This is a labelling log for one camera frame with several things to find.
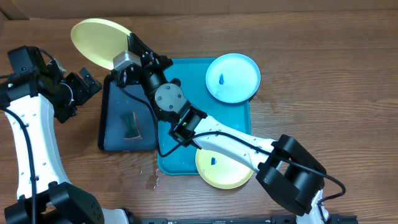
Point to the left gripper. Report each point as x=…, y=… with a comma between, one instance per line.
x=84, y=91

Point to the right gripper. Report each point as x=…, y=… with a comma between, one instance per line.
x=147, y=61

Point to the yellow-green plate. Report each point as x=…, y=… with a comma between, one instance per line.
x=100, y=40
x=221, y=171

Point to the green scrubbing sponge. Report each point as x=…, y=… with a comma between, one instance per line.
x=129, y=121

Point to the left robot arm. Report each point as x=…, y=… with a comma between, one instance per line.
x=33, y=97

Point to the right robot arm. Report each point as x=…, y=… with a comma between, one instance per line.
x=290, y=175

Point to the black plastic tray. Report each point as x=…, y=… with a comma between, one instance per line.
x=117, y=101

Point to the teal plastic tray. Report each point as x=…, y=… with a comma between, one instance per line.
x=192, y=72

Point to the light blue plate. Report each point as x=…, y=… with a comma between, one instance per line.
x=233, y=78

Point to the yellow-green plate front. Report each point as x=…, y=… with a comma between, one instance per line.
x=221, y=171

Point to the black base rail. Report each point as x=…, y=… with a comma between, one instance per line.
x=278, y=219

